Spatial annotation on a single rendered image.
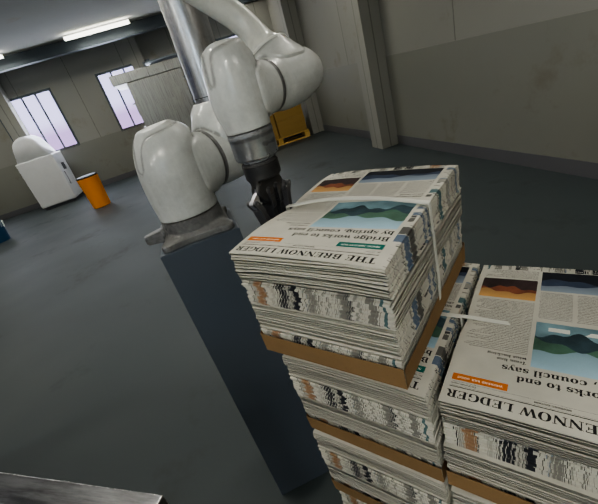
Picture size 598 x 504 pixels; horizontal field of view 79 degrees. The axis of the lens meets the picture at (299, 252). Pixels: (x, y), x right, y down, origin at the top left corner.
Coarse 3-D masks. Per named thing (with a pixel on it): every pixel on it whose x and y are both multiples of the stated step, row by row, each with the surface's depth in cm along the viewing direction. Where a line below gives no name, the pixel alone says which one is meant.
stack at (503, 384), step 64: (448, 320) 67; (512, 320) 63; (576, 320) 59; (320, 384) 69; (384, 384) 58; (448, 384) 55; (512, 384) 52; (576, 384) 49; (320, 448) 83; (448, 448) 59; (512, 448) 52; (576, 448) 45
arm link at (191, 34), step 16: (160, 0) 83; (176, 0) 82; (176, 16) 84; (192, 16) 84; (176, 32) 86; (192, 32) 85; (208, 32) 88; (176, 48) 88; (192, 48) 87; (192, 64) 88; (192, 80) 91; (192, 112) 94; (208, 112) 91; (192, 128) 96; (208, 128) 92; (224, 144) 92; (224, 160) 92; (240, 176) 101
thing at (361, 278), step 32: (288, 224) 65; (320, 224) 62; (352, 224) 58; (384, 224) 55; (416, 224) 54; (256, 256) 59; (288, 256) 54; (320, 256) 52; (352, 256) 50; (384, 256) 48; (416, 256) 54; (256, 288) 64; (288, 288) 59; (320, 288) 54; (352, 288) 50; (384, 288) 47; (416, 288) 56; (288, 320) 64; (320, 320) 59; (352, 320) 55; (384, 320) 51; (416, 320) 58; (352, 352) 58; (384, 352) 55
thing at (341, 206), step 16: (304, 208) 72; (320, 208) 69; (336, 208) 67; (352, 208) 65; (368, 208) 63; (384, 208) 61; (400, 208) 59; (416, 208) 58; (432, 208) 60; (432, 240) 61; (432, 256) 62; (432, 272) 64; (432, 288) 64
